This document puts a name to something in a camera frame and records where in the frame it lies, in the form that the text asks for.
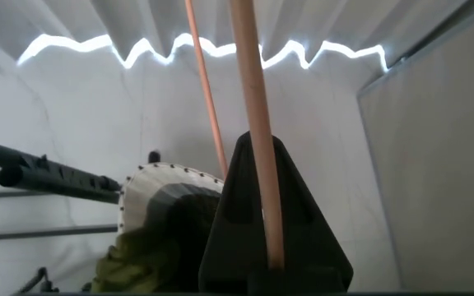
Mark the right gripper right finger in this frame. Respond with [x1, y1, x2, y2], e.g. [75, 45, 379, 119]
[272, 135, 354, 295]

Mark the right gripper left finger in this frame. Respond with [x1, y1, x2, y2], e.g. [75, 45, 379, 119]
[197, 131, 269, 295]

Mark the pink clothes hanger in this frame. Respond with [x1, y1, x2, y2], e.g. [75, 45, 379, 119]
[184, 0, 286, 271]

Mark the white laundry basket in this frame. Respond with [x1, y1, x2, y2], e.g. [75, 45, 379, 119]
[116, 150, 226, 247]

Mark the black clothes rack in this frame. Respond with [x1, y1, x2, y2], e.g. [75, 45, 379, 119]
[0, 136, 123, 243]

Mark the green garment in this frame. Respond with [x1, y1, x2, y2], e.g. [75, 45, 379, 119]
[82, 224, 205, 294]

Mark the white curtain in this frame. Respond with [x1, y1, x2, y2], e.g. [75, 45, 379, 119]
[0, 0, 474, 72]

